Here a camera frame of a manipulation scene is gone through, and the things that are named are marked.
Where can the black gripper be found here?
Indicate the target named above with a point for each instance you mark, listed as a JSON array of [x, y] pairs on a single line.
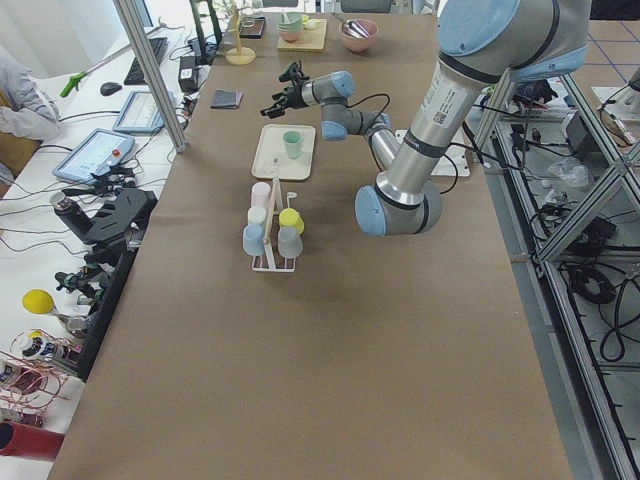
[[294, 95]]

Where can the green cup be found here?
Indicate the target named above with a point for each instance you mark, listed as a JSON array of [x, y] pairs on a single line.
[[293, 143]]

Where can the cream rabbit tray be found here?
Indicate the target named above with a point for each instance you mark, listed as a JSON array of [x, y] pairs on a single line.
[[270, 159]]

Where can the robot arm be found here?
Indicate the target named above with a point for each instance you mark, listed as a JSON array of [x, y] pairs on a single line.
[[478, 41]]

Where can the black tray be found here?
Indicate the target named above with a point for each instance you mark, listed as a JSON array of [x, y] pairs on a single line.
[[252, 27]]

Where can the pink cup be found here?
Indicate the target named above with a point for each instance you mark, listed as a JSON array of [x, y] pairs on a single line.
[[261, 194]]

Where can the cream cup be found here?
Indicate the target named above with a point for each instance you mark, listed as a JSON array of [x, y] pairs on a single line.
[[257, 215]]

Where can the yellow cup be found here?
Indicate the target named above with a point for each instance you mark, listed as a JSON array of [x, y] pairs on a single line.
[[290, 217]]

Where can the blue cup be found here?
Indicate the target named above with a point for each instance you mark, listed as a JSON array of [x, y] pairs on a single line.
[[253, 240]]

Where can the grey cup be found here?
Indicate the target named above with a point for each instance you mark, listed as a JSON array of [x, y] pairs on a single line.
[[290, 245]]

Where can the grey folded cloth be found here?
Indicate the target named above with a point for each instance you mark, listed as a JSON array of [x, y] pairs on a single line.
[[226, 99]]

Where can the wooden mug tree stand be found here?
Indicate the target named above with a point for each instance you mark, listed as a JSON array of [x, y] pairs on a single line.
[[238, 55]]

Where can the bamboo cutting board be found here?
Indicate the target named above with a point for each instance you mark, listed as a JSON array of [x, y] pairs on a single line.
[[309, 41]]

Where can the green bowl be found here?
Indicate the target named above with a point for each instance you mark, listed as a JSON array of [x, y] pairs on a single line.
[[289, 26]]

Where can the pink bowl with ice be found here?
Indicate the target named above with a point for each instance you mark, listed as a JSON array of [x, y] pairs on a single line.
[[360, 44]]

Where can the metal scoop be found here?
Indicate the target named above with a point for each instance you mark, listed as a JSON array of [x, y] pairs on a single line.
[[352, 28]]

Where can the teach pendant tablet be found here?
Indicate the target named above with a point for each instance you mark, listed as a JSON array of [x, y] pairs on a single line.
[[94, 156], [139, 115]]

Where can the black mouse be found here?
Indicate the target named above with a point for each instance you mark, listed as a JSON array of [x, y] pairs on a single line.
[[110, 88]]

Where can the yellow ball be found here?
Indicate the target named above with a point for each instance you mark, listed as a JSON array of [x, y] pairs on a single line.
[[38, 301]]

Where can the wooden rack handle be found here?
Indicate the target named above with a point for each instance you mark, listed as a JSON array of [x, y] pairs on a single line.
[[275, 205]]

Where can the white wire cup rack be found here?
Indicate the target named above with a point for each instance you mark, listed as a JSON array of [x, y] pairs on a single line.
[[271, 261]]

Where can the aluminium frame post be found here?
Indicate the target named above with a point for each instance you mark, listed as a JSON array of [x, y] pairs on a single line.
[[132, 24]]

